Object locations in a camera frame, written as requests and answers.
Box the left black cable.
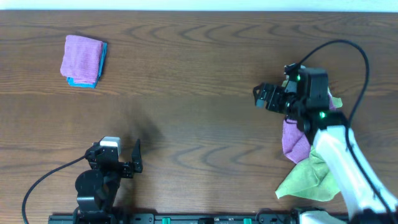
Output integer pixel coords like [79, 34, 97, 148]
[21, 155, 87, 224]

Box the light green microfiber cloth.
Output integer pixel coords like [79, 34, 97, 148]
[281, 65, 343, 110]

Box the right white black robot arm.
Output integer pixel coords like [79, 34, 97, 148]
[252, 64, 397, 223]

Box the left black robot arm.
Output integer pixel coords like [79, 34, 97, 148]
[72, 136, 143, 224]

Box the right green clamp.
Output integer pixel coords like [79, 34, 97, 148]
[243, 218, 252, 224]

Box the folded pink cloth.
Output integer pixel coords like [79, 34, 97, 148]
[60, 35, 104, 85]

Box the left green clamp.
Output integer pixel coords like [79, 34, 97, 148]
[162, 217, 171, 224]

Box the green clamp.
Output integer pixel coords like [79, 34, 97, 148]
[162, 217, 171, 224]
[243, 218, 252, 224]

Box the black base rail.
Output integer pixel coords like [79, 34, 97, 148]
[48, 210, 299, 224]

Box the crumpled purple cloth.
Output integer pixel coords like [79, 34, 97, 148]
[281, 93, 337, 164]

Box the folded blue cloth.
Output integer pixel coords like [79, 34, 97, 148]
[67, 42, 108, 89]

